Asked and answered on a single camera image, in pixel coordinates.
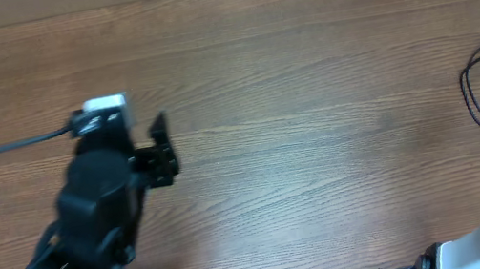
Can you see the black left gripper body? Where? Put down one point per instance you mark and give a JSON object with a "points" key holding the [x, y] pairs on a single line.
{"points": [[155, 165]]}

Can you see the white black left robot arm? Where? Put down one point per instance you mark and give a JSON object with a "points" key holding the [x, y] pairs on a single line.
{"points": [[101, 203]]}

